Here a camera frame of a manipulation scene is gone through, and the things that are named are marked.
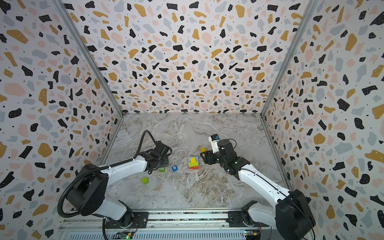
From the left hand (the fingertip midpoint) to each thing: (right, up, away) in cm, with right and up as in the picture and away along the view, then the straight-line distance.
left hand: (165, 159), depth 90 cm
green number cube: (-2, -6, 0) cm, 7 cm away
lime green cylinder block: (-10, -11, -6) cm, 16 cm away
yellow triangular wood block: (+23, +4, +10) cm, 26 cm away
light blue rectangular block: (+19, 0, +2) cm, 19 cm away
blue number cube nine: (+6, -6, +1) cm, 8 cm away
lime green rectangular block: (+17, -3, 0) cm, 17 cm away
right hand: (+23, +6, -9) cm, 26 cm away
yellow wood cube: (+17, -1, 0) cm, 17 cm away
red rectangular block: (+18, -6, +2) cm, 19 cm away
